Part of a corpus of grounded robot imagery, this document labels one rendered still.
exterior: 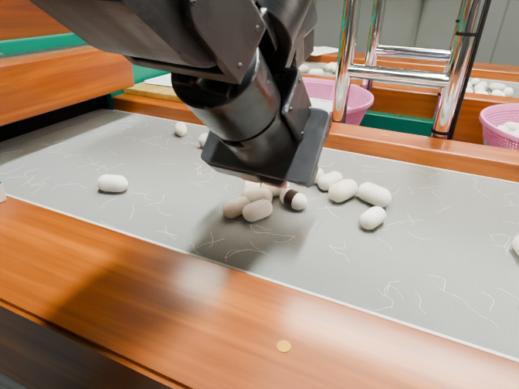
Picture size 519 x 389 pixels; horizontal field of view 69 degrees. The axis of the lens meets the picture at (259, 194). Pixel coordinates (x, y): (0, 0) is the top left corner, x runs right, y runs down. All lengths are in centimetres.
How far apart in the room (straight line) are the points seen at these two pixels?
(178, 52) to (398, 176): 39
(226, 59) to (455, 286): 25
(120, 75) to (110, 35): 49
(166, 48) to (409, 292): 25
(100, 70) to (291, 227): 41
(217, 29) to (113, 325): 18
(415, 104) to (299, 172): 59
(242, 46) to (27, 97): 42
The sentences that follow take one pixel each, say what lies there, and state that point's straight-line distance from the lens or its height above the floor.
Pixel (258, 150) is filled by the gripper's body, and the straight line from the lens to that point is 28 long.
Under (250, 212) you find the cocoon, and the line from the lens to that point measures 37.
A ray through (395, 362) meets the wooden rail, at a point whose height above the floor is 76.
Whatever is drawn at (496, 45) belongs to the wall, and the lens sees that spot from 250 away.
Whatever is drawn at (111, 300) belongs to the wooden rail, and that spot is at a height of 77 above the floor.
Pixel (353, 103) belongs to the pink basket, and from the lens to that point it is 83.
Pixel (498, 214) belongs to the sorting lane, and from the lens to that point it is 48.
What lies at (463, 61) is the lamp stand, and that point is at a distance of 58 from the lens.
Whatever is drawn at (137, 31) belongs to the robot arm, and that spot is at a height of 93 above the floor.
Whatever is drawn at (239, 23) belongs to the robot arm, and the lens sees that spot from 20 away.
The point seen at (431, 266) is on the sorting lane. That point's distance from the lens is 36.
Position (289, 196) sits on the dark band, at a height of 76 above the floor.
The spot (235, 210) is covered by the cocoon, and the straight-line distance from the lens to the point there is 38.
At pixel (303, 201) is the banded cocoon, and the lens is 40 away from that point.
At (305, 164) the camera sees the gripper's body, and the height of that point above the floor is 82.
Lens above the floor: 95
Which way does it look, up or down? 29 degrees down
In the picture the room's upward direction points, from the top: 2 degrees clockwise
